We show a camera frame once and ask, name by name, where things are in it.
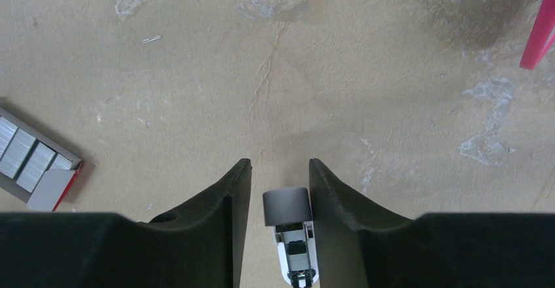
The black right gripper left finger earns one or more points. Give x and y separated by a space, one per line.
199 243

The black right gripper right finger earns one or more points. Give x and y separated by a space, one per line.
362 244

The loose staple on table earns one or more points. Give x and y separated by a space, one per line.
149 40

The red framed whiteboard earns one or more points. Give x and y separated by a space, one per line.
541 37

